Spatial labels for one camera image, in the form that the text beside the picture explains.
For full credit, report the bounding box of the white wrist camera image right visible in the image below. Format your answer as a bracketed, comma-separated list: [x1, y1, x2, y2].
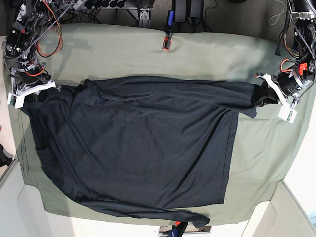
[277, 105, 297, 124]

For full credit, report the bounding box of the dark navy long-sleeve shirt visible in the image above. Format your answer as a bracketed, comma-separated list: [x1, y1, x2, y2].
[22, 77, 257, 227]

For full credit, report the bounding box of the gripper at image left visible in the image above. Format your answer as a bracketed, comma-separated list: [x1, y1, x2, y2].
[10, 66, 61, 94]

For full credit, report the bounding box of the grey metal bracket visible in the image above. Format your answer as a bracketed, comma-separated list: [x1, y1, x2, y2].
[138, 8, 151, 29]

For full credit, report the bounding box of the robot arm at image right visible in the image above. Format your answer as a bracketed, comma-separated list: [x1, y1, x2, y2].
[251, 0, 316, 109]

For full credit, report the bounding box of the white power strip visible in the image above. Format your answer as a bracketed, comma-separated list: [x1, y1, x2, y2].
[61, 0, 85, 10]

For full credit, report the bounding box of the bottom blue orange clamp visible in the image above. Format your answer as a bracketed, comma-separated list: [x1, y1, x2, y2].
[167, 222, 188, 237]

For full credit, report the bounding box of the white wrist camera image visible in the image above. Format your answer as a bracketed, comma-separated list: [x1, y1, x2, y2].
[7, 92, 25, 109]
[277, 105, 297, 124]

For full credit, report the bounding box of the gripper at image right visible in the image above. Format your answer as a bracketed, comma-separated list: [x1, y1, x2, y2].
[254, 63, 316, 107]

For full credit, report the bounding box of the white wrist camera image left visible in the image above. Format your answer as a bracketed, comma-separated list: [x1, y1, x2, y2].
[7, 92, 25, 109]

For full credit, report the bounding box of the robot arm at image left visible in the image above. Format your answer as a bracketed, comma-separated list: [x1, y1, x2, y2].
[2, 0, 63, 94]

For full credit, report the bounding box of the green table cloth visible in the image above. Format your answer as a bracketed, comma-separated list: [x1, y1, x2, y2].
[8, 24, 316, 225]

